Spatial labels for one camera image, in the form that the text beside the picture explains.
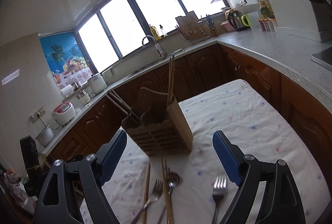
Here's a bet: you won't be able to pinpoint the steel fork right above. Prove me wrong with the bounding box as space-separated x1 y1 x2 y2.
212 175 227 224

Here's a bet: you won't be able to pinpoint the red white rice cooker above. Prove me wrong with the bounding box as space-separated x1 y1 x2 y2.
51 102 75 126

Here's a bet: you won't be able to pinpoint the yellow dish soap bottle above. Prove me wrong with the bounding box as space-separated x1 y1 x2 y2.
149 25 161 40

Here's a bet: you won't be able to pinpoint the steel fork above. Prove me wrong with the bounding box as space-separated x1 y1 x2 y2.
212 175 227 224
131 179 163 224

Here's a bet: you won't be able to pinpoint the wooden chopstick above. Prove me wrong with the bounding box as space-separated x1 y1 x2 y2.
106 90 134 119
160 157 175 224
141 163 151 224
109 90 141 124
167 55 175 106

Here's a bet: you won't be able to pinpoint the green handled cup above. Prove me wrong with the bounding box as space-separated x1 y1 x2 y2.
241 14 251 27

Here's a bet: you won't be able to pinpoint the wooden utensil holder box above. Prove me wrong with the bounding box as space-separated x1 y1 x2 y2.
122 87 193 156

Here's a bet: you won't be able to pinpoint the wooden chopstick on table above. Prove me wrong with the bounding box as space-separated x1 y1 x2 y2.
141 163 151 224

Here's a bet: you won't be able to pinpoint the pink spice jar set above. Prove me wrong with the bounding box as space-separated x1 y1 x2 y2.
258 18 277 32

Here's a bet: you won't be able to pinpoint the wall power socket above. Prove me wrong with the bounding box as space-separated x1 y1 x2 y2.
30 107 46 123

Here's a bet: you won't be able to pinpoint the chrome sink faucet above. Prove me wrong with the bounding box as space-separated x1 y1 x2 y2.
141 35 166 59

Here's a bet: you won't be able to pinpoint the steel fork left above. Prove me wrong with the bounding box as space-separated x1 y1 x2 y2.
131 179 163 224

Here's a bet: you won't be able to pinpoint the steel spoon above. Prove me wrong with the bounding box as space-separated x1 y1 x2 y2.
157 171 180 224

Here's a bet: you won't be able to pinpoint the steel electric kettle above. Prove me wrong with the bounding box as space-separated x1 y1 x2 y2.
225 9 249 31

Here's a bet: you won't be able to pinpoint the white floral tablecloth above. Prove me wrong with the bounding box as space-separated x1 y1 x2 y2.
79 78 324 224

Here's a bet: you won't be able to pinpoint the metal inner pot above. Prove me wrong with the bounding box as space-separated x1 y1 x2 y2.
36 125 55 148

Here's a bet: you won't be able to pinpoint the tropical fruit poster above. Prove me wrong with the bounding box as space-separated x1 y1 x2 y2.
39 32 92 89

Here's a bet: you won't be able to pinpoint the yellow oil bottle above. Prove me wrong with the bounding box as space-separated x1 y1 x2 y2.
259 1 271 19

